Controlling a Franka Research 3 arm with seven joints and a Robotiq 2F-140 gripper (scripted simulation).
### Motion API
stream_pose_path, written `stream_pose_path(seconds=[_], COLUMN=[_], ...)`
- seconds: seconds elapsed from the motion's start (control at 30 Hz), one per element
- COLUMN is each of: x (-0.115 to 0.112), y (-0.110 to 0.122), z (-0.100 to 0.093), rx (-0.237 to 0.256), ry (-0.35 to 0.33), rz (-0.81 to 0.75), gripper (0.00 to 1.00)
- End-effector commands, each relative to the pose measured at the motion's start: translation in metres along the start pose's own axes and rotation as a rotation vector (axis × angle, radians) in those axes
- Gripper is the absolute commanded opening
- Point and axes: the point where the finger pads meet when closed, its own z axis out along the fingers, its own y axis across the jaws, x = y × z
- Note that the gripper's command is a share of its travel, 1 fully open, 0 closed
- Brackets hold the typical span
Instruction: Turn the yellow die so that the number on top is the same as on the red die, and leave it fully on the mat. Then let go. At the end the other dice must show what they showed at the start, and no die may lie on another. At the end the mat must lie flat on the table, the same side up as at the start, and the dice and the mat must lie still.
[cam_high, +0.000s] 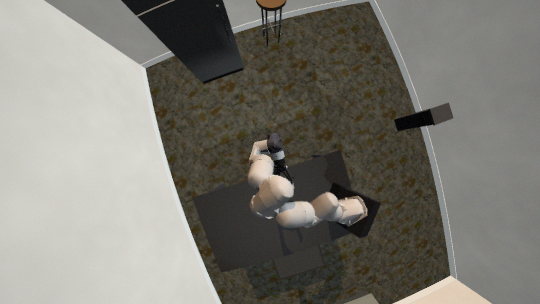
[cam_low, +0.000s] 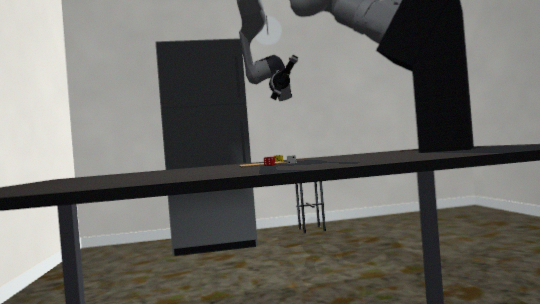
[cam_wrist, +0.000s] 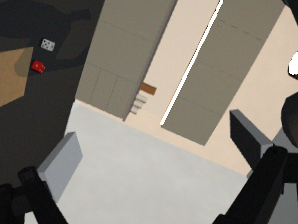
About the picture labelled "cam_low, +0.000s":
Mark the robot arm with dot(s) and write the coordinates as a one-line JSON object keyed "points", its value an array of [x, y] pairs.
{"points": [[369, 17]]}

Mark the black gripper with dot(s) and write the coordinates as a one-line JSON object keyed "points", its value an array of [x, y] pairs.
{"points": [[282, 78]]}

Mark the cream white die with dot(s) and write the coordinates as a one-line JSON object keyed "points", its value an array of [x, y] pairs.
{"points": [[291, 159]]}

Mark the red die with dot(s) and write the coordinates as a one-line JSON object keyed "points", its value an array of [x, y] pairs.
{"points": [[269, 161]]}

